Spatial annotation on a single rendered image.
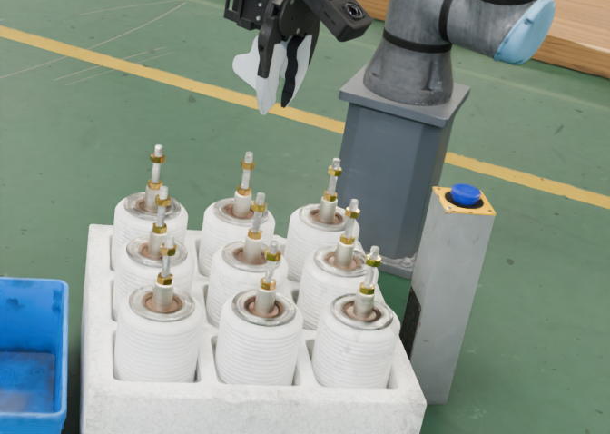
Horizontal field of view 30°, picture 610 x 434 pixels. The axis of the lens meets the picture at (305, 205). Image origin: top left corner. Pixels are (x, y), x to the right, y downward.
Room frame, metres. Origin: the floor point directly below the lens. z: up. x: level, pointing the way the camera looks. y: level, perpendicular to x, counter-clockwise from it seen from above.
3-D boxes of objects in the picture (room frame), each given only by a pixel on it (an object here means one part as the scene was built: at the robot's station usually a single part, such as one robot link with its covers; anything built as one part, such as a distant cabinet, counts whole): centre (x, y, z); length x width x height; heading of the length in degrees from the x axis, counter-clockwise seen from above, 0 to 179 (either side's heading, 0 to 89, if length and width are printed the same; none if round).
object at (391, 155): (1.82, -0.14, 0.15); 0.19 x 0.19 x 0.30; 75
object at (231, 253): (1.24, 0.05, 0.25); 0.08 x 0.08 x 0.01
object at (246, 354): (1.13, 0.03, 0.16); 0.10 x 0.10 x 0.18
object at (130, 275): (1.22, 0.17, 0.16); 0.10 x 0.10 x 0.18
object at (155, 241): (1.22, 0.17, 0.26); 0.02 x 0.02 x 0.03
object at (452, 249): (1.39, -0.21, 0.16); 0.07 x 0.07 x 0.31; 14
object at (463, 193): (1.39, -0.21, 0.32); 0.04 x 0.04 x 0.02
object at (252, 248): (1.24, 0.05, 0.26); 0.02 x 0.02 x 0.03
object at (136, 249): (1.22, 0.17, 0.25); 0.08 x 0.08 x 0.01
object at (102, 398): (1.24, 0.05, 0.09); 0.39 x 0.39 x 0.18; 14
